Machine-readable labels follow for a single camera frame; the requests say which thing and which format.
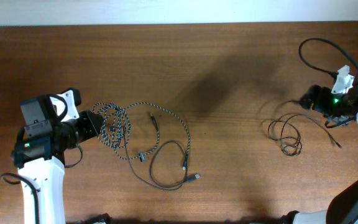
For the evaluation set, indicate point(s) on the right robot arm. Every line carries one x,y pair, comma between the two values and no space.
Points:
339,102

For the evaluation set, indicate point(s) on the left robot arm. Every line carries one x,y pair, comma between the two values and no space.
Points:
52,125

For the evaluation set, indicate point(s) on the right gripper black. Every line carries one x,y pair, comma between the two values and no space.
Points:
317,99

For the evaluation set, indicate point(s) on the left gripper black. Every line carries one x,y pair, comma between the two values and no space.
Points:
93,122

